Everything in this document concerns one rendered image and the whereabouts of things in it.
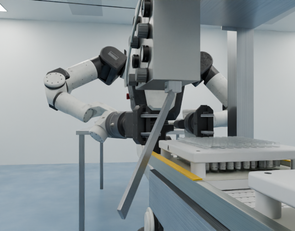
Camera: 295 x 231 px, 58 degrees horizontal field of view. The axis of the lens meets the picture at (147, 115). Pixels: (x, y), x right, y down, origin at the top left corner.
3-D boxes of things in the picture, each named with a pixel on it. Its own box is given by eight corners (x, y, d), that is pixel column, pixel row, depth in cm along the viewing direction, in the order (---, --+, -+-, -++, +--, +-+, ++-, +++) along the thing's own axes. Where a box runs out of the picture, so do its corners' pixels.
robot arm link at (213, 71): (202, 91, 132) (184, 72, 136) (215, 81, 135) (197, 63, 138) (208, 79, 122) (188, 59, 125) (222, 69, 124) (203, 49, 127)
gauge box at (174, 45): (134, 90, 76) (134, 19, 76) (170, 90, 78) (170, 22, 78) (152, 79, 54) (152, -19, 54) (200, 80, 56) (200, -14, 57)
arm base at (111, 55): (90, 80, 123) (97, 62, 129) (116, 90, 126) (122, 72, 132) (96, 61, 111) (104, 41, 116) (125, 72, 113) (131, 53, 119)
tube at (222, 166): (226, 181, 52) (226, 143, 52) (221, 182, 52) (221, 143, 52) (223, 180, 54) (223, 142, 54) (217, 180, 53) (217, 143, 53)
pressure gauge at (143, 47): (139, 63, 61) (139, 47, 61) (145, 63, 61) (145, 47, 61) (143, 60, 57) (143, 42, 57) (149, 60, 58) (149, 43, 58)
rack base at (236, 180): (311, 184, 52) (311, 172, 52) (193, 192, 47) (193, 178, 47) (241, 162, 76) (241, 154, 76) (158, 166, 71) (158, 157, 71)
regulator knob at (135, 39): (128, 50, 71) (128, 33, 71) (137, 50, 72) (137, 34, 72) (129, 46, 68) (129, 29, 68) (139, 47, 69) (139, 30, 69)
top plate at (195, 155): (311, 159, 52) (311, 148, 52) (193, 163, 47) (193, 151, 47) (242, 145, 76) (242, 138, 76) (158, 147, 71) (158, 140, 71)
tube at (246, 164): (250, 180, 53) (251, 142, 54) (245, 180, 53) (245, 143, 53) (246, 178, 55) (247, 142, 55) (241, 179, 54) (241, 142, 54)
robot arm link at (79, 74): (34, 71, 101) (84, 52, 113) (40, 96, 111) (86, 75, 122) (49, 88, 96) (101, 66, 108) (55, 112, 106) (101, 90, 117)
